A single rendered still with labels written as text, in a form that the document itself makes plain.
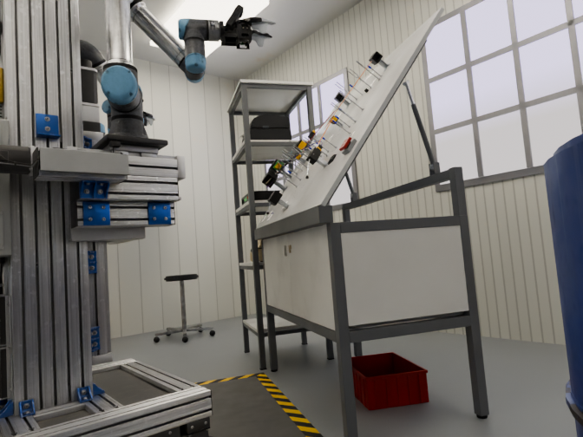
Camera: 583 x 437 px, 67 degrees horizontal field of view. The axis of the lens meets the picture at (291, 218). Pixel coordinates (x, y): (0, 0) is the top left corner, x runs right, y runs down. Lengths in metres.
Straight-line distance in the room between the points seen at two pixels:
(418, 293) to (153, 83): 4.22
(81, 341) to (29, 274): 0.31
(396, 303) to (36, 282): 1.31
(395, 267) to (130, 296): 3.55
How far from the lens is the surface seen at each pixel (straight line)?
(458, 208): 1.89
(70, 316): 1.83
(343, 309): 1.63
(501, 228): 3.38
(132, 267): 4.86
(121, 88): 1.67
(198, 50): 1.75
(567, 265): 0.51
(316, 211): 1.63
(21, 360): 1.82
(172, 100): 5.39
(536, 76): 3.39
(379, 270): 1.69
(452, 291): 1.86
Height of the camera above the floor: 0.70
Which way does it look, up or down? 5 degrees up
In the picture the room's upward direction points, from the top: 4 degrees counter-clockwise
